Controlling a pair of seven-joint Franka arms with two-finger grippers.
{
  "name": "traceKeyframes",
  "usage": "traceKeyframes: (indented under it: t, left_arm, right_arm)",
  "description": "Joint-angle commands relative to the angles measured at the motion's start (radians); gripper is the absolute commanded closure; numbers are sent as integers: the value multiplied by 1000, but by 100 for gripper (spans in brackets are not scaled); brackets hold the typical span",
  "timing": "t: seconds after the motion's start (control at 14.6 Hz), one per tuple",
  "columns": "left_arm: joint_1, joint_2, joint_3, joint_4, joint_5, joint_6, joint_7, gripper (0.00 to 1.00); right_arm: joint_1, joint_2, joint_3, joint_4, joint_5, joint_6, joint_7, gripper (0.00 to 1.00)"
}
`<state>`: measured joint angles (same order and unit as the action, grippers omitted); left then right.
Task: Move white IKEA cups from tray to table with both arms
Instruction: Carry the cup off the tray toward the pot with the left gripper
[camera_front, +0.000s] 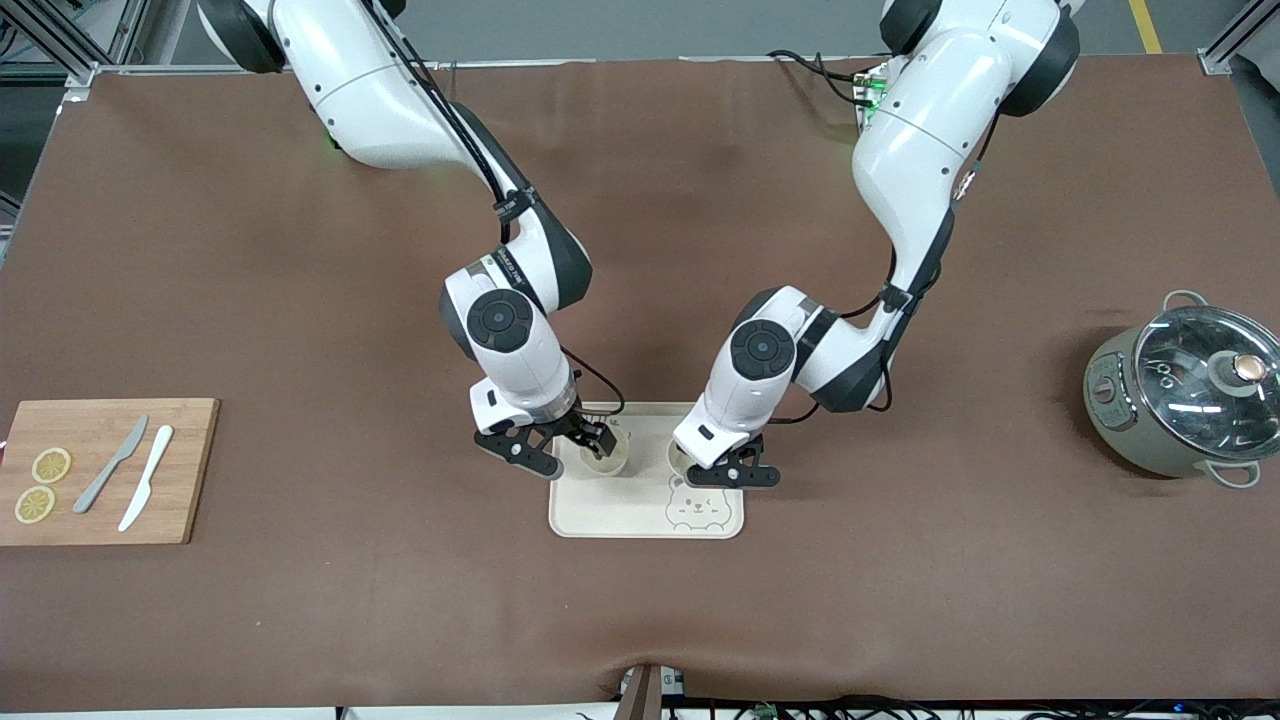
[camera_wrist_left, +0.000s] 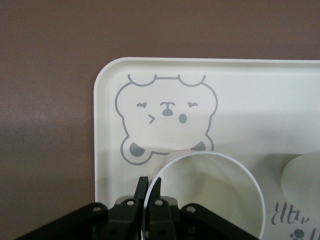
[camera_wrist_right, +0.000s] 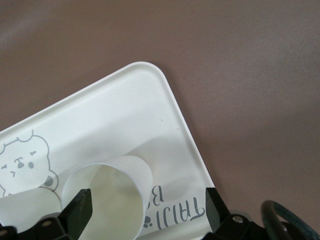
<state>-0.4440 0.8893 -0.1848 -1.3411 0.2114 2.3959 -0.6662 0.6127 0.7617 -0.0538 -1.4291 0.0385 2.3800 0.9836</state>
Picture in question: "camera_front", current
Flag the cream bear print tray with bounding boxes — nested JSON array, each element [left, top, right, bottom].
[[548, 402, 745, 540]]

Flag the brown table cover mat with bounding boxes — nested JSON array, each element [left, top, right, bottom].
[[0, 55, 1280, 713]]

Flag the metal table clamp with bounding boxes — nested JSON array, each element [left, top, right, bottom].
[[618, 662, 687, 720]]

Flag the wooden cutting board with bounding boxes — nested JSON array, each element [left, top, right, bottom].
[[0, 398, 221, 547]]

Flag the grey electric cooking pot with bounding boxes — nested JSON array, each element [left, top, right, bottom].
[[1083, 290, 1280, 489]]

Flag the white plastic knife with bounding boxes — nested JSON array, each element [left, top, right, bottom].
[[118, 425, 175, 533]]

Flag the grey plastic knife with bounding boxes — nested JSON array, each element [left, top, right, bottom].
[[73, 415, 150, 515]]

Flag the glass pot lid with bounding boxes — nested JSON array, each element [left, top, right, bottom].
[[1133, 305, 1280, 461]]

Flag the black left base cables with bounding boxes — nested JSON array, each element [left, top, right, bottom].
[[767, 48, 881, 106]]

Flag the aluminium frame profile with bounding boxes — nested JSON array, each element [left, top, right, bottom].
[[0, 0, 151, 91], [1195, 0, 1280, 76]]

